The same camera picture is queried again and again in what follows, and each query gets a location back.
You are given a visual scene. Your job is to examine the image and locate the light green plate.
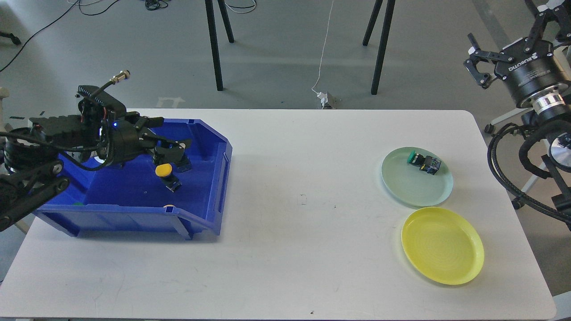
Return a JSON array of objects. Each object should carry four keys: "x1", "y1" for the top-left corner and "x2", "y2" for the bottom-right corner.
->
[{"x1": 380, "y1": 147, "x2": 454, "y2": 208}]

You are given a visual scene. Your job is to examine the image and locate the white cable with plug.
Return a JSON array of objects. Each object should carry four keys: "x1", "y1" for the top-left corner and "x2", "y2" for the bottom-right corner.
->
[{"x1": 311, "y1": 0, "x2": 339, "y2": 109}]

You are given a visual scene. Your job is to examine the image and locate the black tripod legs right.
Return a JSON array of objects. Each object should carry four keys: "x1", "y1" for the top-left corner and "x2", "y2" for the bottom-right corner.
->
[{"x1": 362, "y1": 0, "x2": 396, "y2": 95}]

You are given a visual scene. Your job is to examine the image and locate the green push button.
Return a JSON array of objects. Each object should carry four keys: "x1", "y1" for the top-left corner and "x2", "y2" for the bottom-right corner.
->
[
  {"x1": 157, "y1": 144, "x2": 192, "y2": 173},
  {"x1": 406, "y1": 150, "x2": 443, "y2": 175}
]

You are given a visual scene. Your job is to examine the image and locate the yellow plate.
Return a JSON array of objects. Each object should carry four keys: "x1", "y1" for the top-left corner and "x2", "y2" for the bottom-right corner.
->
[{"x1": 400, "y1": 206, "x2": 485, "y2": 286}]

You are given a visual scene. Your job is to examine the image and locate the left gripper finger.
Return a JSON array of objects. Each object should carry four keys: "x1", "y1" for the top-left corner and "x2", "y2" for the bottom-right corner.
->
[
  {"x1": 143, "y1": 137, "x2": 192, "y2": 166},
  {"x1": 125, "y1": 111, "x2": 165, "y2": 140}
]

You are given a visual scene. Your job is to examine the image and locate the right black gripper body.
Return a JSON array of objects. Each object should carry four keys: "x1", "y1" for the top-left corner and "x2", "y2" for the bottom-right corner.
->
[{"x1": 495, "y1": 38, "x2": 570, "y2": 108}]

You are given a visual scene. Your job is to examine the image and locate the black tripod legs left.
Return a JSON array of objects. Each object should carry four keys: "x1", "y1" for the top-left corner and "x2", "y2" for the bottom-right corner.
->
[{"x1": 204, "y1": 0, "x2": 235, "y2": 91}]

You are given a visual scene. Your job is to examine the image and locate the blue plastic bin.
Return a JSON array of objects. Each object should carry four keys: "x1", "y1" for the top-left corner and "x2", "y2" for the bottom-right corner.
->
[{"x1": 33, "y1": 119, "x2": 232, "y2": 240}]

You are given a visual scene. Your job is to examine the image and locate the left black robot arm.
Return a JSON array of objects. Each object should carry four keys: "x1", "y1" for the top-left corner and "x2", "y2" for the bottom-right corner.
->
[{"x1": 1, "y1": 70, "x2": 192, "y2": 231}]

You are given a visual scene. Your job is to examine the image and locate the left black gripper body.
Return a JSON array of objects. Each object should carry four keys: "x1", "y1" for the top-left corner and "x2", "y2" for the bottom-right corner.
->
[{"x1": 104, "y1": 118, "x2": 153, "y2": 166}]

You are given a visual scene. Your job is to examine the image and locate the yellow push button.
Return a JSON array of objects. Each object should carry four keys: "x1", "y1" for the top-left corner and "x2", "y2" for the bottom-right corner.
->
[{"x1": 155, "y1": 163, "x2": 182, "y2": 193}]

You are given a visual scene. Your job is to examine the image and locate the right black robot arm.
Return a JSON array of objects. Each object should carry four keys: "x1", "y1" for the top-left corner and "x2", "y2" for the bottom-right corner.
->
[{"x1": 463, "y1": 0, "x2": 571, "y2": 226}]

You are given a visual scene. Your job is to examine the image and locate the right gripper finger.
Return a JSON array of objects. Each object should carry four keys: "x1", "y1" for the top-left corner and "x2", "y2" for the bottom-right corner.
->
[
  {"x1": 529, "y1": 0, "x2": 571, "y2": 45},
  {"x1": 463, "y1": 33, "x2": 513, "y2": 87}
]

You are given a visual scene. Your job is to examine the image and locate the black tripod legs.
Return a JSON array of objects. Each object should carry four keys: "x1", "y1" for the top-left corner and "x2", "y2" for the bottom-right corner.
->
[
  {"x1": 204, "y1": 0, "x2": 235, "y2": 91},
  {"x1": 362, "y1": 0, "x2": 396, "y2": 95}
]

